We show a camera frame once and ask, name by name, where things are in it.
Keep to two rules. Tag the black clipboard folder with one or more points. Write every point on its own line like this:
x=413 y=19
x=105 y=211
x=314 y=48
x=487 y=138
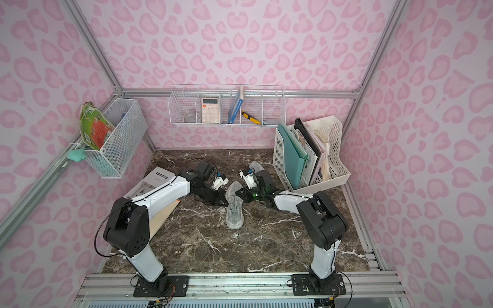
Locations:
x=315 y=149

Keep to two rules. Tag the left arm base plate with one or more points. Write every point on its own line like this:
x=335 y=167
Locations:
x=167 y=286

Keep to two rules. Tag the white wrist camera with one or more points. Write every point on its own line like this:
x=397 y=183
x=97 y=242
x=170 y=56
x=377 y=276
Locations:
x=219 y=181
x=249 y=177

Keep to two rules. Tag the yellow black utility knife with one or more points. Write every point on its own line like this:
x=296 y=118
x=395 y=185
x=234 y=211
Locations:
x=250 y=118

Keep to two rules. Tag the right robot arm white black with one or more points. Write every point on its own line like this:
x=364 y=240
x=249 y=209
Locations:
x=323 y=221

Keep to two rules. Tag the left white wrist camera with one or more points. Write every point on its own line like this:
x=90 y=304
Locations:
x=219 y=181

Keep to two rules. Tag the white wire side basket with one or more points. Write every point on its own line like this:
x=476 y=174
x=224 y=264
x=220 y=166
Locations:
x=130 y=126

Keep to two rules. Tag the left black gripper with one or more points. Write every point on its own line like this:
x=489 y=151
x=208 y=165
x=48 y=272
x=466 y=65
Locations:
x=217 y=196

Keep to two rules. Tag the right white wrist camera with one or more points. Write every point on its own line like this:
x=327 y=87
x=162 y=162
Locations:
x=249 y=177

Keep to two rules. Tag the blue book in shelf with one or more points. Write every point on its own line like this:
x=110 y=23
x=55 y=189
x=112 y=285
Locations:
x=236 y=105

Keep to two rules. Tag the grey knit sneaker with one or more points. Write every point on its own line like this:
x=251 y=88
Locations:
x=255 y=167
x=235 y=217

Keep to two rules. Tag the green red snack bag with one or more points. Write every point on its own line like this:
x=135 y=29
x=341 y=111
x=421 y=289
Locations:
x=95 y=128

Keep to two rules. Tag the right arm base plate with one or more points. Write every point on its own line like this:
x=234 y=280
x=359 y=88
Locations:
x=308 y=284

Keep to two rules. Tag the white pink calculator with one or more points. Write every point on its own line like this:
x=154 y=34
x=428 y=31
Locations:
x=210 y=109

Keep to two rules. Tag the teal folder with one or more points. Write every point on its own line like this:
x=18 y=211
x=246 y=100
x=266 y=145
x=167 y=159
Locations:
x=294 y=154

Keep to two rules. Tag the cream orange thin book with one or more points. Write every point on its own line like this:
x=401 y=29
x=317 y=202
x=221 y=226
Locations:
x=160 y=218

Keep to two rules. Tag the clear glass bowl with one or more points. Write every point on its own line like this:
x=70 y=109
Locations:
x=190 y=117

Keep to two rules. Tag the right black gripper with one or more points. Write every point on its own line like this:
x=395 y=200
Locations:
x=246 y=194

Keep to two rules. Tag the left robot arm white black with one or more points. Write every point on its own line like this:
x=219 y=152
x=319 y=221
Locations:
x=128 y=225

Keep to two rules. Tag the white hardcover book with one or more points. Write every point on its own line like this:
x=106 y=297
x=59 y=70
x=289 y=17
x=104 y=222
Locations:
x=157 y=177

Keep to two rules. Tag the white wire wall shelf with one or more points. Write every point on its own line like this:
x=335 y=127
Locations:
x=265 y=104

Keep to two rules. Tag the mint green hook clip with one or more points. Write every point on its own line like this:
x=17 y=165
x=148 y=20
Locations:
x=77 y=155

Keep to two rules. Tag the white plastic file organizer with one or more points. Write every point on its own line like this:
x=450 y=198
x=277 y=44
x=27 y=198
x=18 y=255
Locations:
x=334 y=173

